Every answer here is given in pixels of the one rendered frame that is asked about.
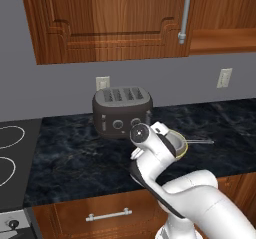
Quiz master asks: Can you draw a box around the thin grey metal utensil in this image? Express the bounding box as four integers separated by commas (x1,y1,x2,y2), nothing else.
185,138,216,146

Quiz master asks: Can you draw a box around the dark grey four-slot toaster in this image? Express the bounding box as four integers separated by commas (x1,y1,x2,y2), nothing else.
91,85,155,140

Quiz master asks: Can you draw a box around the grey stove front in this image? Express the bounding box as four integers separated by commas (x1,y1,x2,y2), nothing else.
0,207,42,239

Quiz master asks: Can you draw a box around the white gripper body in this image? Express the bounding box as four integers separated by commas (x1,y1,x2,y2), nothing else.
151,121,170,138

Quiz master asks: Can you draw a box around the grey bar cabinet handle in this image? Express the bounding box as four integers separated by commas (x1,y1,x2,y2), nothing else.
177,0,195,46

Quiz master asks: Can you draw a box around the black hob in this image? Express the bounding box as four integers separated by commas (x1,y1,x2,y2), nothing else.
0,117,44,214

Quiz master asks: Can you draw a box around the wooden drawer front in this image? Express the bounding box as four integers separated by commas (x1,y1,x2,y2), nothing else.
31,188,168,239

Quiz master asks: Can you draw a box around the wooden wall cabinet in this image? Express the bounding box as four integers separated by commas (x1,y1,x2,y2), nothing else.
188,0,256,56

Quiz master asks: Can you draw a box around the dark stove knob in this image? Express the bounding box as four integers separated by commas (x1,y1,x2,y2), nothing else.
7,218,20,231

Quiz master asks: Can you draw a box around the grey bar drawer handle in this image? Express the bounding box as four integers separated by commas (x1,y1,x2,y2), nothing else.
85,207,134,223

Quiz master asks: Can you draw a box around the white wall outlet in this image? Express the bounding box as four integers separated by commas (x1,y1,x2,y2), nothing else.
95,75,112,93
216,67,234,90

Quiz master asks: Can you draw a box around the wooden wall cabinet door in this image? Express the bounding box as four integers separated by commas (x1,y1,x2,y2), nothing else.
19,0,192,66

